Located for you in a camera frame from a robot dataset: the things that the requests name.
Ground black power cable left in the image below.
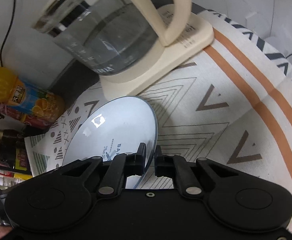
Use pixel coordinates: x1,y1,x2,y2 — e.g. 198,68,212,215
0,0,17,68

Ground dark soy sauce bottle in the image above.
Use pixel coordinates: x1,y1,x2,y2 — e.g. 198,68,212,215
0,129,31,175

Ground orange juice bottle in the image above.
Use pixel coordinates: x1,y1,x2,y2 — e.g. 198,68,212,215
0,67,65,122

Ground patterned white table cloth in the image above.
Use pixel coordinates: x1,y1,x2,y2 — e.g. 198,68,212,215
25,10,292,231

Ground cream kettle base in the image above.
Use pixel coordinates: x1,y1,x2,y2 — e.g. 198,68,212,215
100,2,214,100

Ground glass kettle cream handle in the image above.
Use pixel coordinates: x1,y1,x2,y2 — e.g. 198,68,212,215
33,0,191,76

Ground upper red soda can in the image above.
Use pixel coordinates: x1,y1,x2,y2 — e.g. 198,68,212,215
0,103,52,129

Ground white plate Bakery print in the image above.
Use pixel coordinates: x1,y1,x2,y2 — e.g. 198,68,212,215
61,96,158,190

